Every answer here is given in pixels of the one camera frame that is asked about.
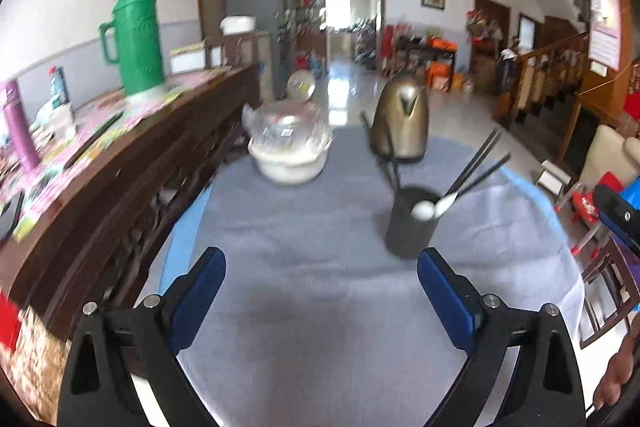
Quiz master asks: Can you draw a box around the white plastic spoon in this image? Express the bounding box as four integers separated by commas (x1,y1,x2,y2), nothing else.
433,192,458,219

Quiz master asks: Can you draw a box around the person's right hand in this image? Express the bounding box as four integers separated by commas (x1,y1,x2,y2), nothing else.
592,317,639,410

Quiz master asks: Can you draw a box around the dark wooden chair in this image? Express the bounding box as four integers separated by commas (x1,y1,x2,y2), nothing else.
579,237,639,349

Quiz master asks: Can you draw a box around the red child chair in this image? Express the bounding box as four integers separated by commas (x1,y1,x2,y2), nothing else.
553,182,608,258

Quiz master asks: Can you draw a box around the beige sofa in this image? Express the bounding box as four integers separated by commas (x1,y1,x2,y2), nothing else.
578,124,640,188

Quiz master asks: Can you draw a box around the white step stool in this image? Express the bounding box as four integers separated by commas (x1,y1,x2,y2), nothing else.
535,159,572,198

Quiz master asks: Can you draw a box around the blue under cloth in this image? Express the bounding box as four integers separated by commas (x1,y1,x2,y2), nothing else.
158,185,213,295

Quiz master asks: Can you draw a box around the dark carved wooden sideboard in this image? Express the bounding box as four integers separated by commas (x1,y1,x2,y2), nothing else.
1,65,259,340

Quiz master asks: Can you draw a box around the wooden stair railing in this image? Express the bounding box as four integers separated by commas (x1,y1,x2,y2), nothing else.
492,31,625,128

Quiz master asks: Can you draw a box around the dark grey utensil holder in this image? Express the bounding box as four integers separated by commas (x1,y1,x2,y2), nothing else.
385,185,440,259

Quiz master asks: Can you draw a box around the purple bottle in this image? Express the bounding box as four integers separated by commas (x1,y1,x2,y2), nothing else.
1,79,40,172

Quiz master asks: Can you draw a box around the brass electric kettle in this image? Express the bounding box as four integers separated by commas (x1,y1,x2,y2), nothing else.
369,72,430,162

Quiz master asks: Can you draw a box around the white bowl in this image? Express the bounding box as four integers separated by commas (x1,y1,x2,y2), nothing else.
248,139,332,186

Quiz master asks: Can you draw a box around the dark dining table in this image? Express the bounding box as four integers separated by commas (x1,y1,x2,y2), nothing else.
386,35,458,91

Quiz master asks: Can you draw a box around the clear plastic bag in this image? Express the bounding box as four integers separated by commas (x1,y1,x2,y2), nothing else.
242,100,332,155

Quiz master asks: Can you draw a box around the green thermos jug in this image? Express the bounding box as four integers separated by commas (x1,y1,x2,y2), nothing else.
99,0,165,96

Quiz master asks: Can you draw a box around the small white fan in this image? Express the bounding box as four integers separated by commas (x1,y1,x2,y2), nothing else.
285,69,317,103

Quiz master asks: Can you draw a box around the grey refrigerator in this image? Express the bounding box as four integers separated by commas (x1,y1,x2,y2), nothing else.
220,0,292,103

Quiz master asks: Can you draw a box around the wall calendar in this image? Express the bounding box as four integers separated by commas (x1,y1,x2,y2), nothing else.
588,0,622,70

